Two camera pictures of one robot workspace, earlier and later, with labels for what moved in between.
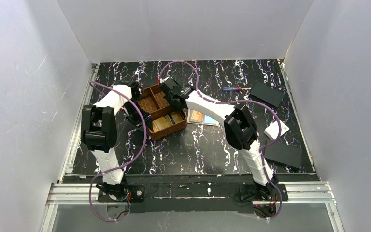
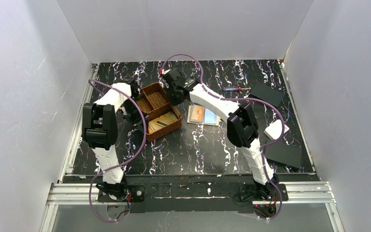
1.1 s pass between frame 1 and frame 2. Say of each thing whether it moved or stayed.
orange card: stayed
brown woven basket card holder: stayed
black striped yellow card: moved
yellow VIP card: stayed
